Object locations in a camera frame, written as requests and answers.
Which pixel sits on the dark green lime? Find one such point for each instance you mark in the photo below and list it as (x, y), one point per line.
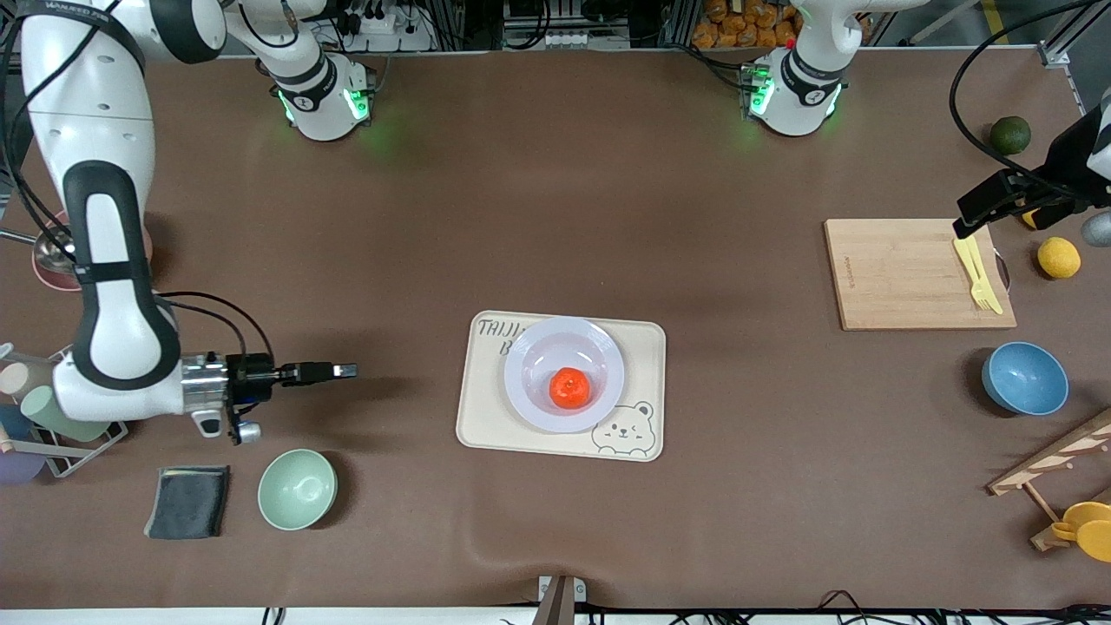
(1011, 136)

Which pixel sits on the metal scoop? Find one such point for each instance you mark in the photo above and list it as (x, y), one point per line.
(56, 252)

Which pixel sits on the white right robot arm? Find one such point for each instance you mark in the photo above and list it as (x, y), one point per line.
(113, 347)

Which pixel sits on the wooden cutting board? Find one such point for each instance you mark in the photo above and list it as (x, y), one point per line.
(903, 278)

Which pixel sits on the lavender round plate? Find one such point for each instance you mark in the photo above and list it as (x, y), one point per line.
(529, 382)

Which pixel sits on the dark grey folded cloth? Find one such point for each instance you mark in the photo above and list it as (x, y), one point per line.
(187, 502)

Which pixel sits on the white socket bar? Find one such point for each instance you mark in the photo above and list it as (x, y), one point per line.
(564, 40)

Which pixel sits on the blue cup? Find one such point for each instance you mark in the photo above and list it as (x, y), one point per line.
(13, 423)

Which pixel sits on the white power strip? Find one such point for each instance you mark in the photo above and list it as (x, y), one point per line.
(399, 39)

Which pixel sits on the blue bowl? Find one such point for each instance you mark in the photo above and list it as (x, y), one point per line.
(1026, 378)

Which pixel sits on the purple cup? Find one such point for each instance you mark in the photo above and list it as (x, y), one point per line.
(17, 469)

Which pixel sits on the cream bear print tray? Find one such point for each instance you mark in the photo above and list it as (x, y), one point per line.
(486, 425)

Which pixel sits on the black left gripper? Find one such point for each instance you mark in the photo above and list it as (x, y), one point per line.
(1064, 160)

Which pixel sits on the metal table bracket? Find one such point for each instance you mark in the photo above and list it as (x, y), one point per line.
(560, 599)

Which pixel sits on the mint green bowl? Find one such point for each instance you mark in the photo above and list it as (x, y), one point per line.
(297, 490)

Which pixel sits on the yellow lemon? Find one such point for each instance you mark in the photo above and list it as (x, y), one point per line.
(1059, 258)
(1032, 219)

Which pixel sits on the mint green cup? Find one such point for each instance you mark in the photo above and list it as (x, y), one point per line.
(39, 408)

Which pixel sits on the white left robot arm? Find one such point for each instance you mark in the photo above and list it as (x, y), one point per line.
(794, 108)

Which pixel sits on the aluminium frame post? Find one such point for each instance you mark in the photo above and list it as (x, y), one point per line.
(1063, 48)

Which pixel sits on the pink bowl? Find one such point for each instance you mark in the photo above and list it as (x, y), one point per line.
(52, 279)

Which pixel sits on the orange fruit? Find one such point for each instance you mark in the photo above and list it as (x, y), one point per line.
(570, 388)

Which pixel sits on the yellow mug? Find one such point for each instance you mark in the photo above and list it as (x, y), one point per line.
(1089, 529)

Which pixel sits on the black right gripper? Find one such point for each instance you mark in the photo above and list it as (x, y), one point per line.
(249, 372)

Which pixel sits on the yellow plastic fork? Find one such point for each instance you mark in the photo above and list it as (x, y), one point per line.
(974, 279)

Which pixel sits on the beige cup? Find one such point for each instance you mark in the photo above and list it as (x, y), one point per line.
(26, 378)

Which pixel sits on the pile of orange breads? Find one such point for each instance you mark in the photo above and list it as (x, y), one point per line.
(738, 35)

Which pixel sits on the wooden peg rack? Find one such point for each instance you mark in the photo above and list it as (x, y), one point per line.
(1041, 464)

